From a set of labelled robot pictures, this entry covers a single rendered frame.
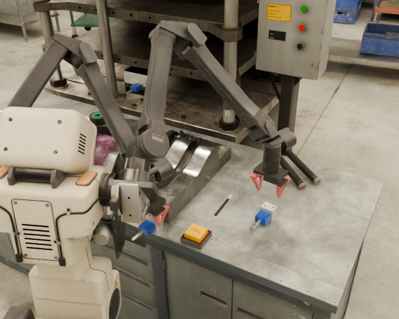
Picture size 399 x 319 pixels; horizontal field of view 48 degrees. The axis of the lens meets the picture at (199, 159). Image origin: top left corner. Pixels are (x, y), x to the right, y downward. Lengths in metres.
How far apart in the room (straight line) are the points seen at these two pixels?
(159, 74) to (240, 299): 0.85
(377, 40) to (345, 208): 3.45
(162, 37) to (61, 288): 0.77
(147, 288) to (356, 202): 0.91
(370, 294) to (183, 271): 1.18
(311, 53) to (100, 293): 1.32
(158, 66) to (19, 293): 1.70
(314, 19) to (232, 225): 0.94
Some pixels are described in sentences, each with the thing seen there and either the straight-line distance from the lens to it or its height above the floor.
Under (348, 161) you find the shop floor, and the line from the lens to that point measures 3.56.
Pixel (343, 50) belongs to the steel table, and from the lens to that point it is 5.13.
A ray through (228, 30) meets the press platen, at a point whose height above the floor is 1.29.
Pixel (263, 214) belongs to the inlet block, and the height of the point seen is 0.84.
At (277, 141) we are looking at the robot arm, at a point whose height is 1.12.
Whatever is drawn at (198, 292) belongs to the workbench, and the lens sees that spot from 1.77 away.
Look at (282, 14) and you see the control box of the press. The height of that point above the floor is 1.34.
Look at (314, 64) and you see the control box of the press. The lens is 2.05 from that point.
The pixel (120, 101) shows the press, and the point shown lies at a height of 0.78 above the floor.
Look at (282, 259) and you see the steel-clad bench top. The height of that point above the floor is 0.80.
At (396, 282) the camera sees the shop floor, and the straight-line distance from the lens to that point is 2.68.
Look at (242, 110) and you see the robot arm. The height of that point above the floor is 1.23.
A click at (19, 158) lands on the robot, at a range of 1.12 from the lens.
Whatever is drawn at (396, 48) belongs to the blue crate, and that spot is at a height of 0.35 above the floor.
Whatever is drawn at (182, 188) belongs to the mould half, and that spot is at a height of 0.89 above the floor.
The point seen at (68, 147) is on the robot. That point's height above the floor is 1.33.
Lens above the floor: 1.85
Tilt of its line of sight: 33 degrees down
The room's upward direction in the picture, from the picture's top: 1 degrees counter-clockwise
